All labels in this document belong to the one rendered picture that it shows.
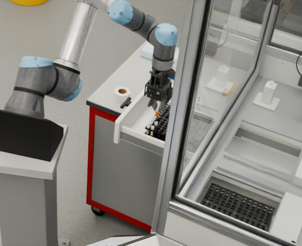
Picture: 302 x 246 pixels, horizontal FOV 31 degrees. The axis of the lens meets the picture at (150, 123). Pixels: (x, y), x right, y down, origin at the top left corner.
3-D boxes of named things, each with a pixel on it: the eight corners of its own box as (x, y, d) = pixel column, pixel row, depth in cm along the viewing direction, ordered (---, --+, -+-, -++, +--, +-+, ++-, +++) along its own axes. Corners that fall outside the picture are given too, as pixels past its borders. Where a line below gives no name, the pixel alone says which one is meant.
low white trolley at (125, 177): (82, 215, 284) (86, 99, 236) (136, 147, 329) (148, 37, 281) (185, 262, 268) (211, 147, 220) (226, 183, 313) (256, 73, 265)
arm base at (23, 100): (-1, 109, 195) (6, 82, 197) (6, 114, 210) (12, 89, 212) (41, 118, 197) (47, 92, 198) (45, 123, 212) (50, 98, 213)
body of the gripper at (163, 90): (142, 96, 198) (146, 69, 190) (152, 85, 204) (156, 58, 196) (162, 104, 196) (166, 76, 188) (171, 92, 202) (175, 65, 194)
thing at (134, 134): (119, 139, 207) (120, 127, 204) (149, 104, 226) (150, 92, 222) (218, 178, 196) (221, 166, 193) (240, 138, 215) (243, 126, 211)
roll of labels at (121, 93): (132, 97, 240) (133, 90, 238) (123, 105, 236) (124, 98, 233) (119, 92, 243) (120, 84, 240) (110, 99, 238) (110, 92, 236)
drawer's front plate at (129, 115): (113, 143, 208) (114, 120, 201) (146, 103, 229) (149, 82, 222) (117, 144, 207) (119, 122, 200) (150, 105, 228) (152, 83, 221)
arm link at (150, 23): (133, 4, 190) (151, 18, 183) (153, 16, 198) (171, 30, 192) (121, 22, 191) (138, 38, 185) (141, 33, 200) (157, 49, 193)
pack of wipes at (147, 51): (157, 62, 264) (158, 54, 261) (139, 56, 266) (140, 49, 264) (169, 48, 275) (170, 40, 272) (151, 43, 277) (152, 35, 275)
